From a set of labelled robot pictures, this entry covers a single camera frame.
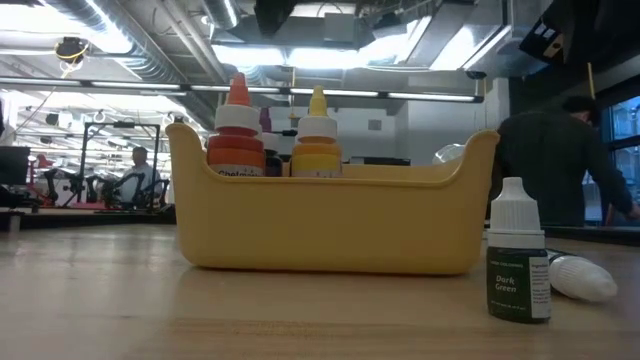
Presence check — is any yellow plastic bin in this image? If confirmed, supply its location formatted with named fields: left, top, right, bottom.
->
left=166, top=122, right=501, bottom=276

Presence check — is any black ceiling device yellow cable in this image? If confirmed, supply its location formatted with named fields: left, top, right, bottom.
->
left=53, top=35, right=91, bottom=77

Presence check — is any large orange food coloring bottle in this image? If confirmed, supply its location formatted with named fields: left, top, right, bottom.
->
left=206, top=72, right=267, bottom=177

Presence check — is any black monitor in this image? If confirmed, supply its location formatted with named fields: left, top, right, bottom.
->
left=0, top=145, right=31, bottom=187

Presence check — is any person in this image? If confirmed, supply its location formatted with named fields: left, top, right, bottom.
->
left=117, top=146, right=166, bottom=206
left=492, top=94, right=640, bottom=227

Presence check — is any long ceiling light bar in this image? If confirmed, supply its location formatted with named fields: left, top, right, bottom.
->
left=0, top=74, right=485, bottom=104

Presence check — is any blue-lit window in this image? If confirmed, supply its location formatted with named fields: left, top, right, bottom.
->
left=582, top=97, right=640, bottom=226

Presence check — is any tall black frame stand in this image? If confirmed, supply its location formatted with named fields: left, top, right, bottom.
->
left=79, top=119, right=162, bottom=214

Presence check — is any small dark green coloring bottle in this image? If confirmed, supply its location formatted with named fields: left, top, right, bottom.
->
left=485, top=176, right=552, bottom=325

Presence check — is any rectangular metal ceiling duct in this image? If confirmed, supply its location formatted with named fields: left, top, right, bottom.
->
left=399, top=0, right=514, bottom=71

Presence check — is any large yellow food coloring bottle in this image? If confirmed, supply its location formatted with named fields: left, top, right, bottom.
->
left=290, top=85, right=344, bottom=178

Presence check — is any small dark food coloring bottle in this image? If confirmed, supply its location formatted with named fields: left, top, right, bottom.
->
left=546, top=248, right=620, bottom=304

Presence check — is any round silver ventilation duct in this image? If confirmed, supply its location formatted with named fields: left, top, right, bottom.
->
left=29, top=0, right=241, bottom=136

